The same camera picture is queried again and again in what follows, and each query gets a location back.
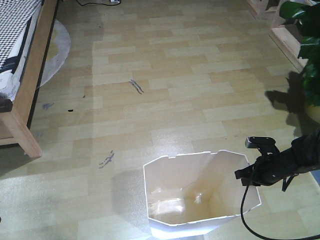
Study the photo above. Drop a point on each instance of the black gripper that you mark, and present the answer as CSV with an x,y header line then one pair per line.
x,y
266,171

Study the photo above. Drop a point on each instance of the white plastic trash bin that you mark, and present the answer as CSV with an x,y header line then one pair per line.
x,y
193,194

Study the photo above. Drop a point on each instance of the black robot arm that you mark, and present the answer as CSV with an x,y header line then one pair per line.
x,y
303,156

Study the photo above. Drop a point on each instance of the wooden shelf unit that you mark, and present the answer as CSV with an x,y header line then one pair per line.
x,y
284,34

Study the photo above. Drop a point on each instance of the green potted plant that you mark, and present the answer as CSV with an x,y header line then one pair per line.
x,y
308,25

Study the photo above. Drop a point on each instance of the grey round rug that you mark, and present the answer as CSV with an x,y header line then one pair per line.
x,y
58,51

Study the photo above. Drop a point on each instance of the checkered black white bedding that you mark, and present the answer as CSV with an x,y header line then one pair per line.
x,y
14,15

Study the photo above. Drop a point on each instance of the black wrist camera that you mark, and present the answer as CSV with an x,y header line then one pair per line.
x,y
265,145

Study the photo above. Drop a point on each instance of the wooden bed frame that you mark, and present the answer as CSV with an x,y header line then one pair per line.
x,y
15,115

